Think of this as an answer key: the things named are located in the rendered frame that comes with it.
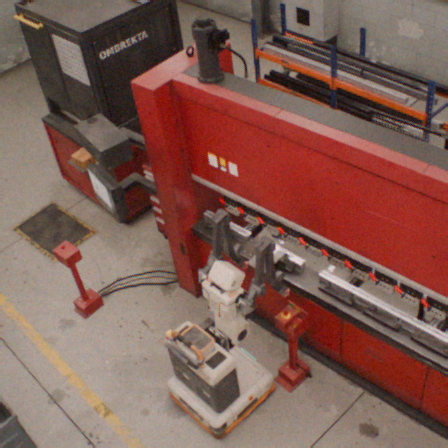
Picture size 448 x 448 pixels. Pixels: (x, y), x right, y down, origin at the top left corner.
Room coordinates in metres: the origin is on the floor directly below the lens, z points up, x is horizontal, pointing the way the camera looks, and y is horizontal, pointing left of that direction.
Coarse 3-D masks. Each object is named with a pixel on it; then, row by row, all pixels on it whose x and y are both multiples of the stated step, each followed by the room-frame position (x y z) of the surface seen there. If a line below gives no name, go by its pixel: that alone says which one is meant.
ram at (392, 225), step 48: (192, 144) 4.04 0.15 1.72; (240, 144) 3.65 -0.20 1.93; (288, 144) 3.32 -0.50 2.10; (240, 192) 3.69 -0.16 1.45; (288, 192) 3.34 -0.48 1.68; (336, 192) 3.04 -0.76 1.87; (384, 192) 2.78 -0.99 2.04; (336, 240) 3.04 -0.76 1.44; (384, 240) 2.76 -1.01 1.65; (432, 240) 2.53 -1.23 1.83; (432, 288) 2.49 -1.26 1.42
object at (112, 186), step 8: (88, 168) 4.13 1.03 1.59; (96, 168) 4.11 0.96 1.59; (96, 176) 3.99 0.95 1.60; (104, 176) 3.99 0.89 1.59; (104, 184) 3.87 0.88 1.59; (112, 184) 3.87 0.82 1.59; (112, 192) 3.78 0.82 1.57; (120, 192) 3.84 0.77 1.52; (112, 200) 3.79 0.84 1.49; (120, 200) 3.83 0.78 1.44; (112, 208) 3.83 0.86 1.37; (120, 208) 3.79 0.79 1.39; (120, 216) 3.78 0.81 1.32
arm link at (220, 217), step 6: (222, 210) 3.32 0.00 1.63; (216, 216) 3.28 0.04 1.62; (222, 216) 3.26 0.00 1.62; (216, 222) 3.22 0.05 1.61; (222, 222) 3.24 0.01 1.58; (216, 228) 3.22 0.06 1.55; (216, 234) 3.22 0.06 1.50; (216, 240) 3.21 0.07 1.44; (216, 246) 3.21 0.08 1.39; (210, 252) 3.26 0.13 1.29; (216, 252) 3.20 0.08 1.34; (222, 258) 3.20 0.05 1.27
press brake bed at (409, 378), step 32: (224, 256) 3.75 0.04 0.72; (288, 288) 3.25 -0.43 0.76; (256, 320) 3.55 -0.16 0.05; (320, 320) 3.01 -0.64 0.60; (352, 320) 2.80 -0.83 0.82; (320, 352) 3.10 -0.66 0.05; (352, 352) 2.78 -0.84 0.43; (384, 352) 2.58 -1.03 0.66; (384, 384) 2.58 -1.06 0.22; (416, 384) 2.37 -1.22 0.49; (416, 416) 2.35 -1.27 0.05
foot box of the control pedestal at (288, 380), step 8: (288, 360) 3.02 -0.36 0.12; (280, 368) 2.95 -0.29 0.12; (304, 368) 2.91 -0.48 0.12; (280, 376) 2.94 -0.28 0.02; (288, 376) 2.86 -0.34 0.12; (296, 376) 2.85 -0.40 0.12; (304, 376) 2.89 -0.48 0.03; (280, 384) 2.87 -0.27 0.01; (288, 384) 2.85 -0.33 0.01; (296, 384) 2.83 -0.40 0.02
